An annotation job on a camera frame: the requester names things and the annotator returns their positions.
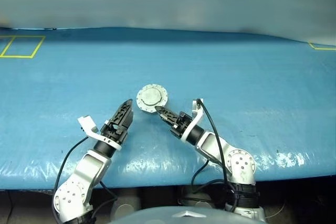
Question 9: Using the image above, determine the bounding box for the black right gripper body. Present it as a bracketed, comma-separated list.
[170, 112, 194, 140]

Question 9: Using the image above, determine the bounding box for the silver robot torso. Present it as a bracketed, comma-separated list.
[107, 206, 237, 224]

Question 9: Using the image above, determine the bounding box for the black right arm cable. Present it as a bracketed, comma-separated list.
[178, 98, 237, 213]

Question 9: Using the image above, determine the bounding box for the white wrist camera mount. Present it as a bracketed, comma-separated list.
[182, 98, 205, 143]
[77, 115, 123, 152]

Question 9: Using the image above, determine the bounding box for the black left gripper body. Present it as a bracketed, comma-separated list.
[99, 120, 130, 146]

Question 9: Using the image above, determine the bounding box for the grey rounded block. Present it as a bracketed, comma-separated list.
[181, 186, 224, 209]
[110, 188, 142, 219]

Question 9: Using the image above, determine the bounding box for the round silver motor lid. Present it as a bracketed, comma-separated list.
[136, 83, 168, 112]

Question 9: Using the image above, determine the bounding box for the blue plastic table cover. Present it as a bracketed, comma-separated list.
[0, 26, 336, 190]

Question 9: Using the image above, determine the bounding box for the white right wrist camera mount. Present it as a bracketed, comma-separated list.
[182, 98, 205, 143]

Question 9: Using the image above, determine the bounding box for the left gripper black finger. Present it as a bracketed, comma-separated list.
[111, 99, 133, 128]
[125, 109, 135, 132]

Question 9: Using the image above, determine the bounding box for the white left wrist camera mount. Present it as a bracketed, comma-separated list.
[77, 115, 123, 152]

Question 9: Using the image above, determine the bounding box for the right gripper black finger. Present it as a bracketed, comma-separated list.
[154, 105, 181, 127]

